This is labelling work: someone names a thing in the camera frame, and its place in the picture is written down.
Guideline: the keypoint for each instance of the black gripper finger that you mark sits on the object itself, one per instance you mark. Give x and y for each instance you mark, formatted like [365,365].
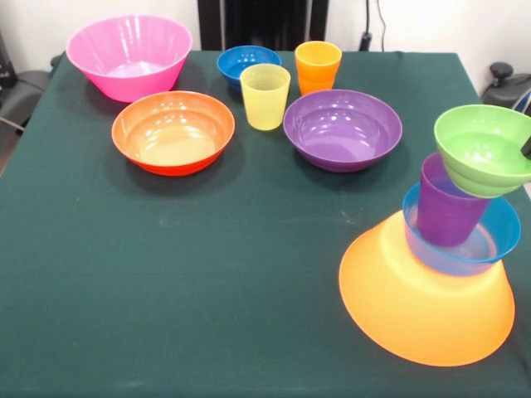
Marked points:
[527,150]

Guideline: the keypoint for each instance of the green bowl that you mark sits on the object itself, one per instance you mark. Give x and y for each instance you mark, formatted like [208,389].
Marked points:
[477,153]

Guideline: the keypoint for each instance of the light blue bowl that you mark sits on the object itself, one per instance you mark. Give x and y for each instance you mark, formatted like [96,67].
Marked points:
[504,232]

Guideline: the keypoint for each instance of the purple cup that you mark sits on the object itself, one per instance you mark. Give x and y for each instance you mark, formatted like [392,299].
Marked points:
[448,219]

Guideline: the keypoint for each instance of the large yellow-orange bowl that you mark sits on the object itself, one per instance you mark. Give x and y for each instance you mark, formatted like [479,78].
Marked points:
[415,319]

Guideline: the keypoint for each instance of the red bowl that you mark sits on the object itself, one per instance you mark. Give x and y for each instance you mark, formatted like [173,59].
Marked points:
[174,137]

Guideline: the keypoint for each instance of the purple bowl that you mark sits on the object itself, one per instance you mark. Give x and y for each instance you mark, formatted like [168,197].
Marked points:
[340,132]

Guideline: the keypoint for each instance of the orange cup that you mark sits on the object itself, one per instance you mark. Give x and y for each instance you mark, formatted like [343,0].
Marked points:
[317,68]

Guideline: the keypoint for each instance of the yellow cup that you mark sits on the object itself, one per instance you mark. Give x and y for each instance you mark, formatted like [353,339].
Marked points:
[265,103]

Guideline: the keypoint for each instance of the dark blue bowl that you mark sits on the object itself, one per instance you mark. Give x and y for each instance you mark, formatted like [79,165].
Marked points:
[234,62]

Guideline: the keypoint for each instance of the dark green tablecloth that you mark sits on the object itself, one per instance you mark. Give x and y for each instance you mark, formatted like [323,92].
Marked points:
[166,269]

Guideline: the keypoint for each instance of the pink bowl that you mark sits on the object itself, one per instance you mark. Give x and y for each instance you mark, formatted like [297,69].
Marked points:
[124,49]

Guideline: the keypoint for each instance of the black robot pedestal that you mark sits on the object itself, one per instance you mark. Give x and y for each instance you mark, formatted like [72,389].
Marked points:
[265,20]

